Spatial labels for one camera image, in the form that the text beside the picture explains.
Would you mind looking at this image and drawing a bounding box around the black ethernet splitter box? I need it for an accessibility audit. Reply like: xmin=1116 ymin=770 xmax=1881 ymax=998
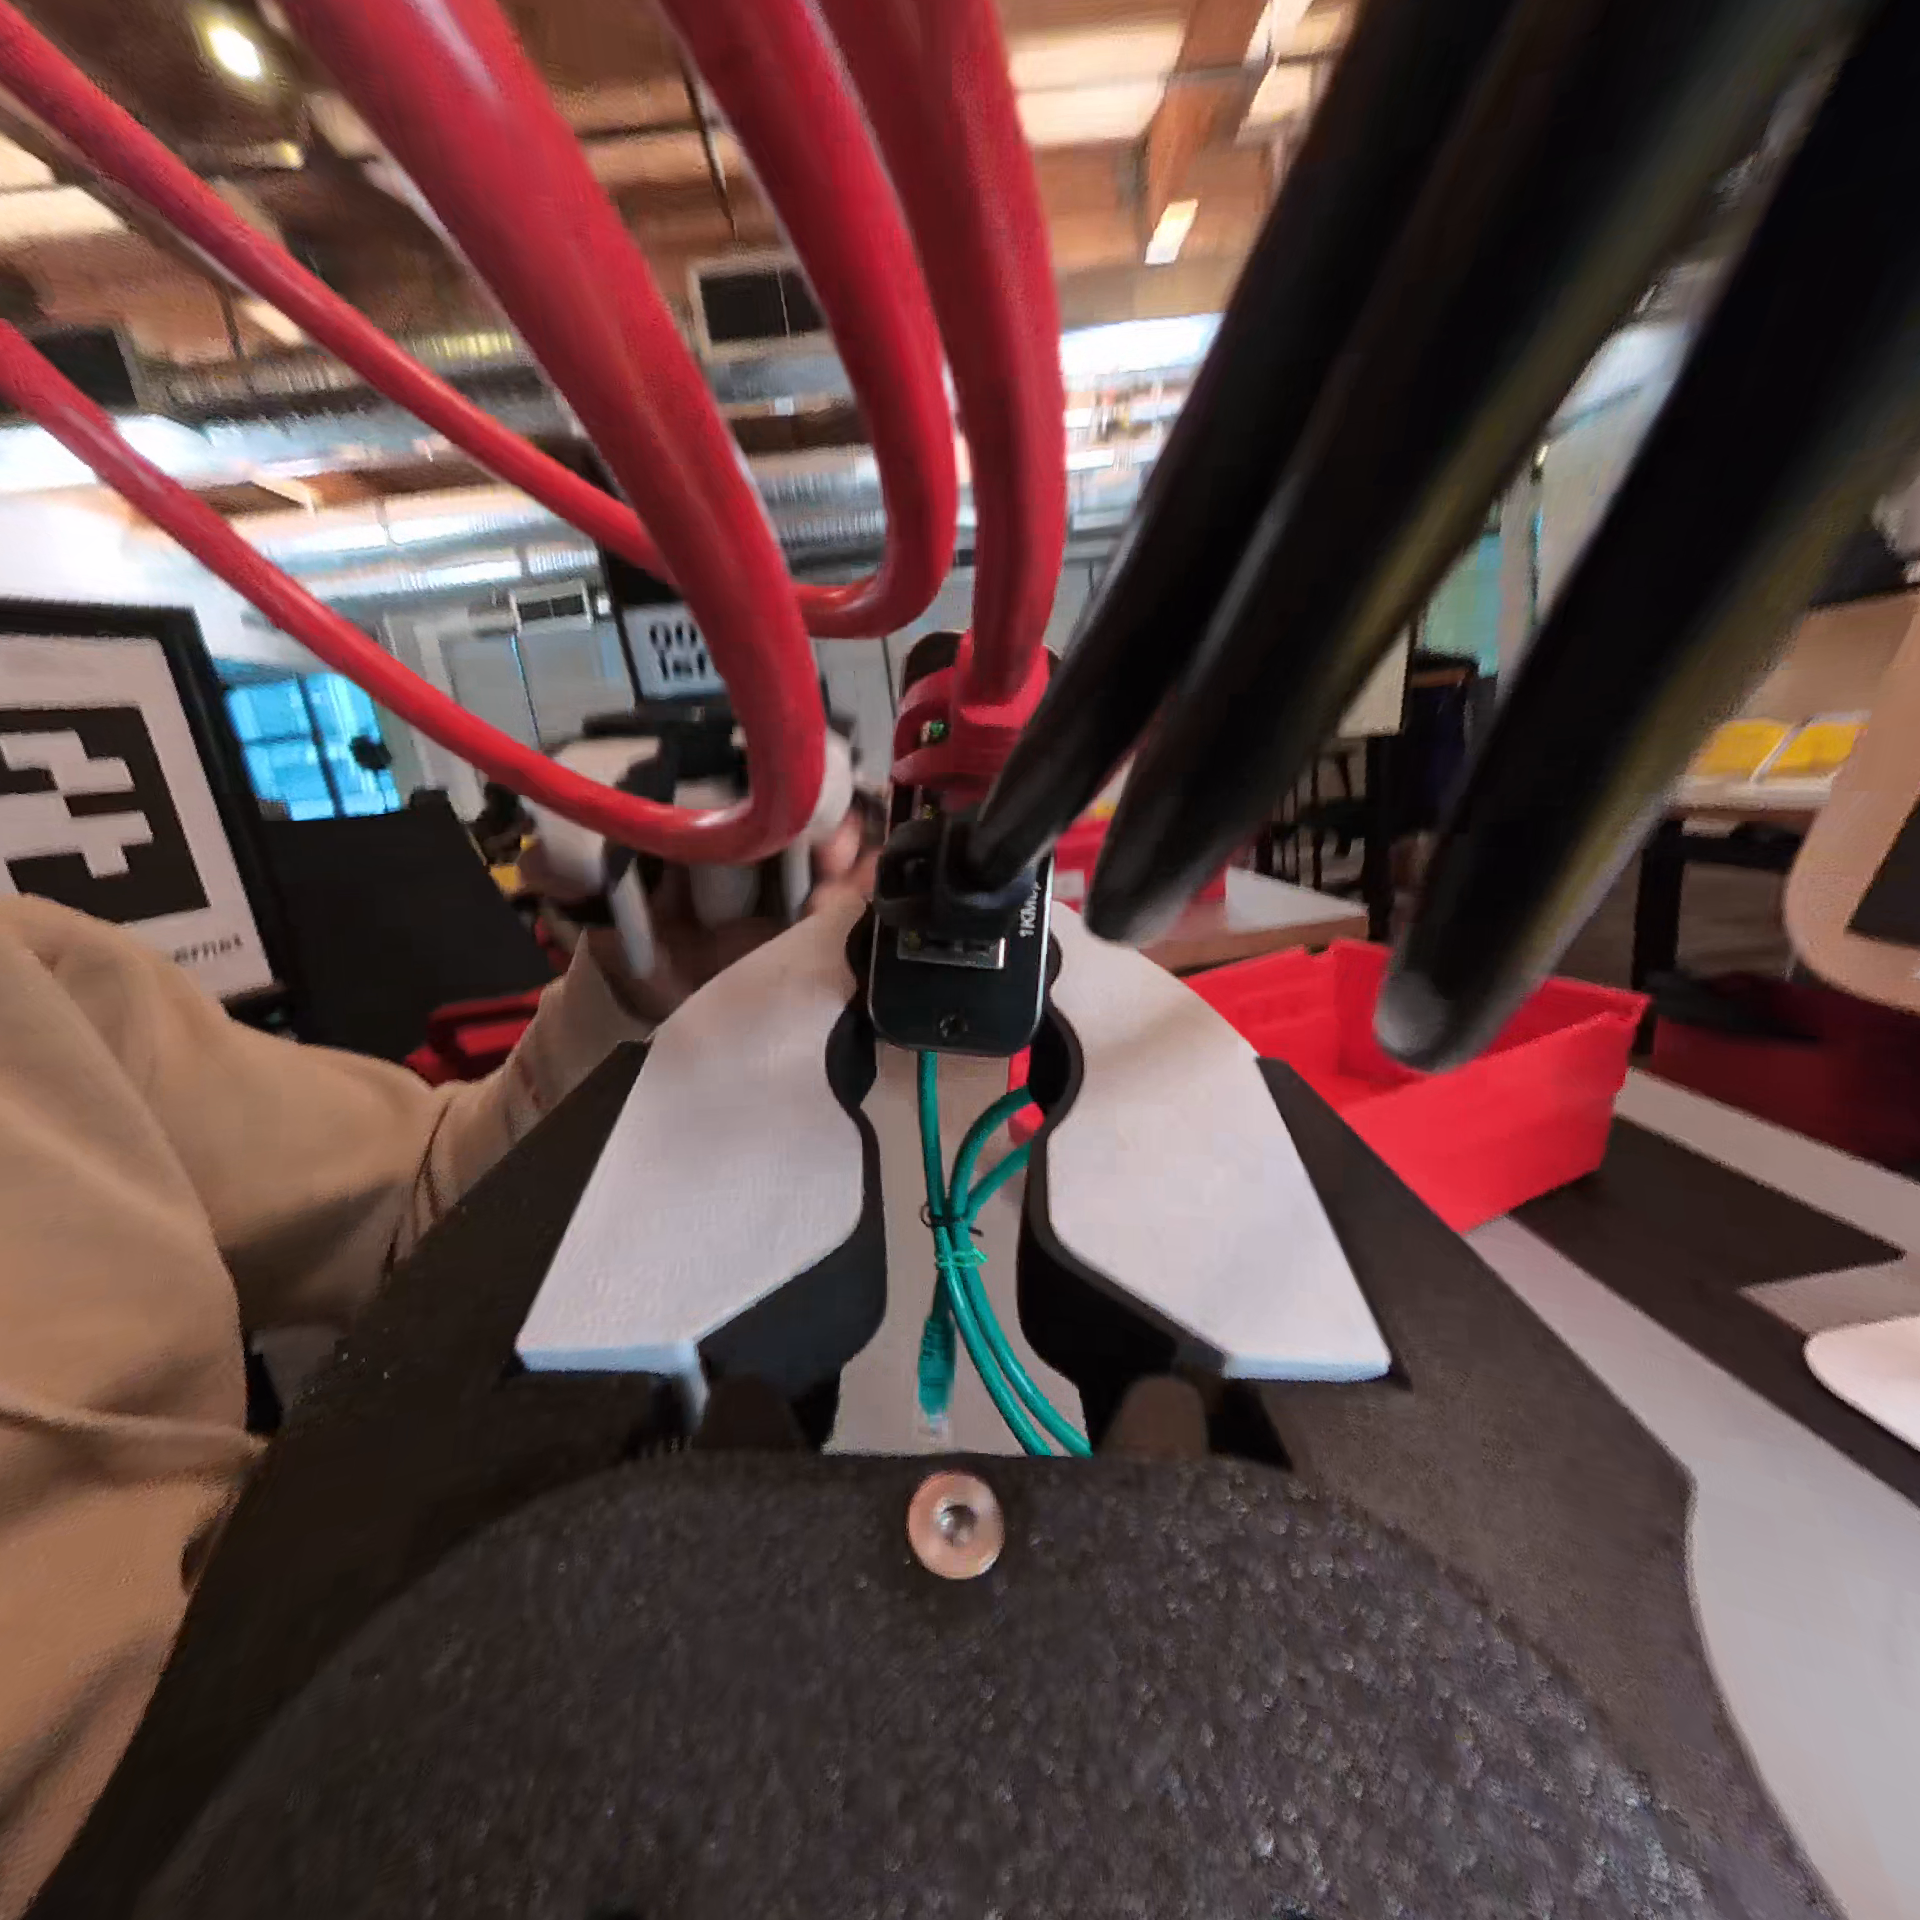
xmin=870 ymin=629 xmax=1062 ymax=1054

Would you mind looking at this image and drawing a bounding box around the black-framed printed tag sign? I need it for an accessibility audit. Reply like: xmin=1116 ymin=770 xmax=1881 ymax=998
xmin=0 ymin=601 xmax=292 ymax=1002

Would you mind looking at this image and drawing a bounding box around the red ethernet cable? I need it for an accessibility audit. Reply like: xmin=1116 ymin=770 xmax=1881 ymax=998
xmin=0 ymin=0 xmax=1070 ymax=873

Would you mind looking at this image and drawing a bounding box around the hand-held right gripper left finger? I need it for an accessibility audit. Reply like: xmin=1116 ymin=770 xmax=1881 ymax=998
xmin=513 ymin=901 xmax=890 ymax=1377

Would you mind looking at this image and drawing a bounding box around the white air vent grille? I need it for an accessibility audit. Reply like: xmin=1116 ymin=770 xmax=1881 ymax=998
xmin=685 ymin=251 xmax=834 ymax=363

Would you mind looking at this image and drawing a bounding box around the dark red crate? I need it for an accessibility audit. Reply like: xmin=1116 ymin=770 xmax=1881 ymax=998
xmin=1648 ymin=974 xmax=1920 ymax=1175

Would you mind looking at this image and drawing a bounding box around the red plastic basket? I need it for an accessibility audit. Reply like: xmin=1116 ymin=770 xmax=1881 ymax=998
xmin=402 ymin=987 xmax=562 ymax=1083

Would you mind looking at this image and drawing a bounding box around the window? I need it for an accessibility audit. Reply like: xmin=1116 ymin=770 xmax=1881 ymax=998
xmin=222 ymin=665 xmax=404 ymax=823

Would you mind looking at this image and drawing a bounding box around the black ethernet cable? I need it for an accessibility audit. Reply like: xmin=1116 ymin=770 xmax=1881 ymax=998
xmin=877 ymin=0 xmax=1920 ymax=1073

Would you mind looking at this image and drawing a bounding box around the green ethernet cable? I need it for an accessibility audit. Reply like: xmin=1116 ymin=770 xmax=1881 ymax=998
xmin=912 ymin=1051 xmax=1097 ymax=1459

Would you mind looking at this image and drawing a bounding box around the red plastic bin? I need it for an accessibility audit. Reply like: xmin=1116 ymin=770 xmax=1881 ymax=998
xmin=1034 ymin=817 xmax=1651 ymax=1234

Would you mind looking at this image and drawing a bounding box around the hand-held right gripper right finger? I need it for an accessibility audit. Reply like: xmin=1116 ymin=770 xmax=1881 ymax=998
xmin=1027 ymin=905 xmax=1393 ymax=1385

